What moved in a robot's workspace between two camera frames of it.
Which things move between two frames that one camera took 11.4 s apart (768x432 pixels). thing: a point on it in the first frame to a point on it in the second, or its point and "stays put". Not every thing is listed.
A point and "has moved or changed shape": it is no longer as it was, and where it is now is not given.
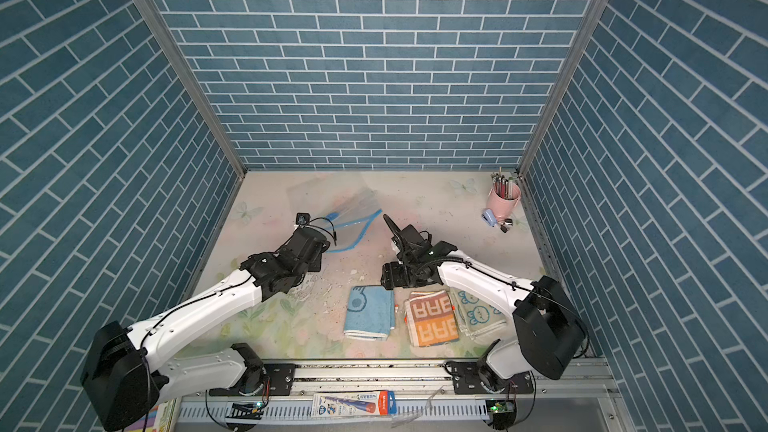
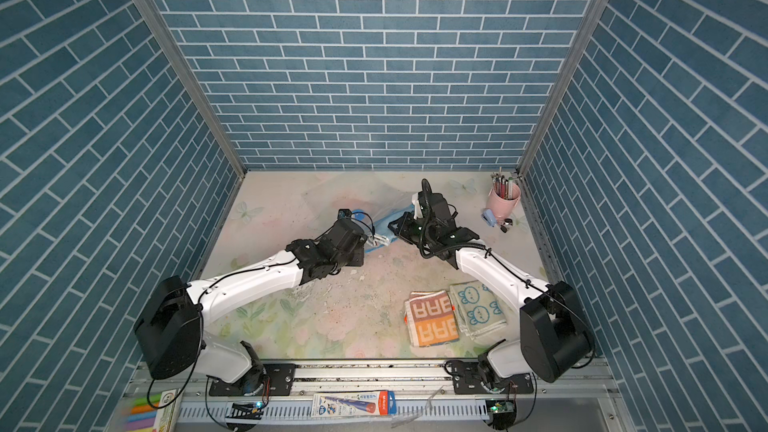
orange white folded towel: (431, 318) stays put
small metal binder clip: (507, 223) stays put
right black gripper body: (404, 274) to (415, 232)
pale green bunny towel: (476, 313) stays put
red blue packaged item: (355, 403) stays put
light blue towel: (370, 313) to (381, 227)
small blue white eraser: (489, 217) stays put
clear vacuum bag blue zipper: (345, 204) has moved or changed shape
